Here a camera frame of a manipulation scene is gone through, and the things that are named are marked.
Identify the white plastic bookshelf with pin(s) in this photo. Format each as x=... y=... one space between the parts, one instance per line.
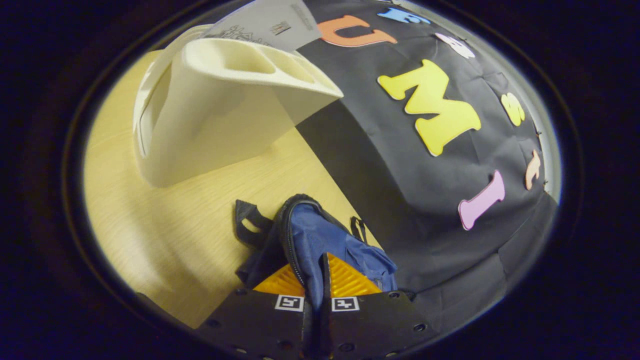
x=210 y=120

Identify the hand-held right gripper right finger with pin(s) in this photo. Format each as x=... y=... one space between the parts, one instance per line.
x=375 y=325

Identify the black backdrop cloth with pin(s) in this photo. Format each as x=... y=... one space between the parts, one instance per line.
x=390 y=175

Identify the white cover book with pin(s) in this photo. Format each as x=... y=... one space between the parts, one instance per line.
x=265 y=22

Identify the blue schoolbag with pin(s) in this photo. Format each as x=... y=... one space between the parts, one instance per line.
x=320 y=240

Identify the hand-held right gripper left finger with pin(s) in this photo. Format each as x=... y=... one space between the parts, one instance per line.
x=260 y=325

